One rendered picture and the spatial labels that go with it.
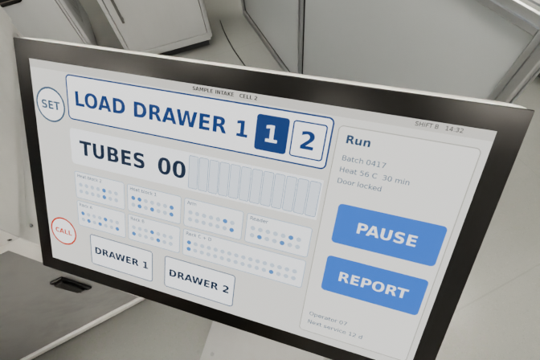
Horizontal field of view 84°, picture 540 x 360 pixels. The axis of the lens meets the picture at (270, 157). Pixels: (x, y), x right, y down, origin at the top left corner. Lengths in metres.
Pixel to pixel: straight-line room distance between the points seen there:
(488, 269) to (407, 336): 1.28
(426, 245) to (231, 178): 0.20
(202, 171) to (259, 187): 0.07
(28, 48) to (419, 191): 0.44
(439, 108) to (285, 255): 0.21
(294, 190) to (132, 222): 0.21
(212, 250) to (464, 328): 1.29
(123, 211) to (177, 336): 1.09
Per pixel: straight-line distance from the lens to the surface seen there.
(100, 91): 0.38
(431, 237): 0.33
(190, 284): 0.41
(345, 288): 0.35
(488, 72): 0.89
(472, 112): 0.30
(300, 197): 0.31
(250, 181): 0.31
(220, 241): 0.36
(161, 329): 1.49
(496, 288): 1.64
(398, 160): 0.29
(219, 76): 0.30
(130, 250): 0.44
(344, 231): 0.32
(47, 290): 1.14
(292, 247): 0.33
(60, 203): 0.48
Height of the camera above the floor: 1.39
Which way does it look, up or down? 56 degrees down
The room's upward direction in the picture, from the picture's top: 7 degrees counter-clockwise
